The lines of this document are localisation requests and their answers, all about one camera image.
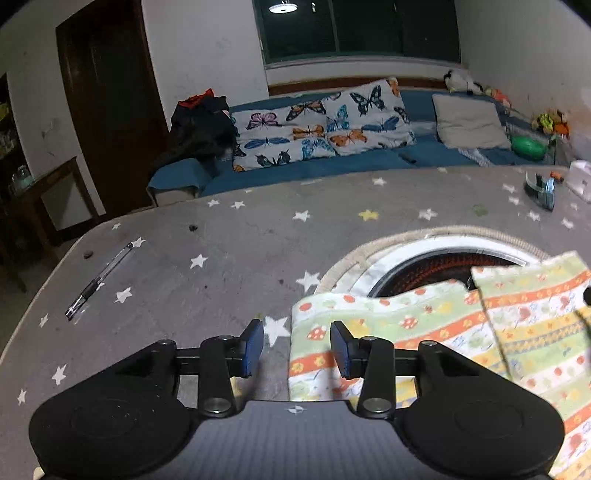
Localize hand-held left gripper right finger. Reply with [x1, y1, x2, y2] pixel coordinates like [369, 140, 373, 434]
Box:
[330, 320, 509, 420]

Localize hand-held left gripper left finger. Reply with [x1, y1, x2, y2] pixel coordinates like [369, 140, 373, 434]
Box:
[111, 318, 266, 420]

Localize striped mushroom print pants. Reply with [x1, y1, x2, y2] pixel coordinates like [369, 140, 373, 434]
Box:
[287, 251, 591, 478]

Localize black clothes pile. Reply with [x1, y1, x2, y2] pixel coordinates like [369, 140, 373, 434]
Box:
[154, 95, 238, 174]

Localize round black induction cooktop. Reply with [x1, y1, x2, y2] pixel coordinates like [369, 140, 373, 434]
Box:
[351, 235, 541, 298]

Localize clear ballpoint pen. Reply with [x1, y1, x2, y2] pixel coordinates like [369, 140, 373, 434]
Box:
[65, 241, 134, 320]

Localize blue sofa bed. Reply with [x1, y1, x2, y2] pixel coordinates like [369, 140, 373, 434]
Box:
[148, 78, 568, 206]

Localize butterfly print pillow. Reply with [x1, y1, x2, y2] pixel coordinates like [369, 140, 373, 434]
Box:
[229, 99, 338, 172]
[321, 78, 416, 156]

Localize red cloth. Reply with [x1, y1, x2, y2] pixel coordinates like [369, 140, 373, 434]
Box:
[179, 89, 215, 110]

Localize light blue smartwatch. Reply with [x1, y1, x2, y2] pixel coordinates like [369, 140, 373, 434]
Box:
[525, 172, 557, 210]

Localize plain grey pillow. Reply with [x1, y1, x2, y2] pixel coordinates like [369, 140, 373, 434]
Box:
[431, 93, 512, 151]

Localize wooden side table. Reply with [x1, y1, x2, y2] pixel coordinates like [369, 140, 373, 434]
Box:
[0, 156, 100, 291]

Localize green ball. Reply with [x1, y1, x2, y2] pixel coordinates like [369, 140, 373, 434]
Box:
[510, 135, 550, 161]

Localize dark wooden door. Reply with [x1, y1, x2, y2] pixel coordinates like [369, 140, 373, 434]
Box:
[55, 0, 169, 217]

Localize glass jar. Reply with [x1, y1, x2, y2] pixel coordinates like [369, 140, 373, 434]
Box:
[9, 165, 33, 195]

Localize black and white plush toy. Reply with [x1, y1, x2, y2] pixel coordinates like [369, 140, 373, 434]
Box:
[444, 69, 483, 95]

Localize white pink tissue pack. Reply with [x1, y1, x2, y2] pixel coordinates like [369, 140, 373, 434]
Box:
[566, 160, 591, 204]

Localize orange plush toy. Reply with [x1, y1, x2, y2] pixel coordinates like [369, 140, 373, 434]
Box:
[485, 85, 512, 110]

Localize cluster of small plush toys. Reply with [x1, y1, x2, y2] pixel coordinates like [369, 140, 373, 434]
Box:
[531, 108, 570, 137]

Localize green framed window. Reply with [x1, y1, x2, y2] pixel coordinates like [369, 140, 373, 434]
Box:
[253, 0, 462, 70]

